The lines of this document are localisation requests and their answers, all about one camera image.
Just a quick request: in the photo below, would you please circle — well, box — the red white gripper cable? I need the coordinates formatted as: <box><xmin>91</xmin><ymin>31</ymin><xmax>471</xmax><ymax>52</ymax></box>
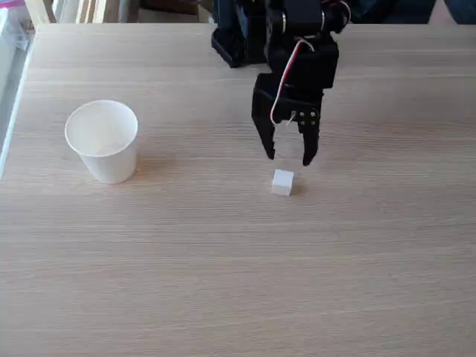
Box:
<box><xmin>270</xmin><ymin>38</ymin><xmax>317</xmax><ymax>127</ymax></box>

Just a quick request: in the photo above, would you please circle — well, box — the dark blue fabric object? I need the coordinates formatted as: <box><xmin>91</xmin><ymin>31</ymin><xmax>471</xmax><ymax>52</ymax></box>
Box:
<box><xmin>345</xmin><ymin>0</ymin><xmax>476</xmax><ymax>25</ymax></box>

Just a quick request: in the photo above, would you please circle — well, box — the small white block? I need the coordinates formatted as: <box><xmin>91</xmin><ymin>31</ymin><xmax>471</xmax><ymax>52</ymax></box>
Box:
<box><xmin>270</xmin><ymin>169</ymin><xmax>295</xmax><ymax>197</ymax></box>

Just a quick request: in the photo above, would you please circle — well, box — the clear plastic zip bag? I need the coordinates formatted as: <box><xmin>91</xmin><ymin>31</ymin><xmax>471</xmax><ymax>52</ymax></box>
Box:
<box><xmin>0</xmin><ymin>0</ymin><xmax>36</xmax><ymax>51</ymax></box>

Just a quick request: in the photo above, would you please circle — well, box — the white paper cup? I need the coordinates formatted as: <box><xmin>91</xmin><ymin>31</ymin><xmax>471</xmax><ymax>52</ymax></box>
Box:
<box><xmin>65</xmin><ymin>99</ymin><xmax>140</xmax><ymax>184</ymax></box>

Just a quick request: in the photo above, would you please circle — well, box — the light wooden frame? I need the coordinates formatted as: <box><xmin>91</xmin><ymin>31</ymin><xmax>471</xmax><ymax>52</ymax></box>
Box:
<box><xmin>24</xmin><ymin>0</ymin><xmax>109</xmax><ymax>25</ymax></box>

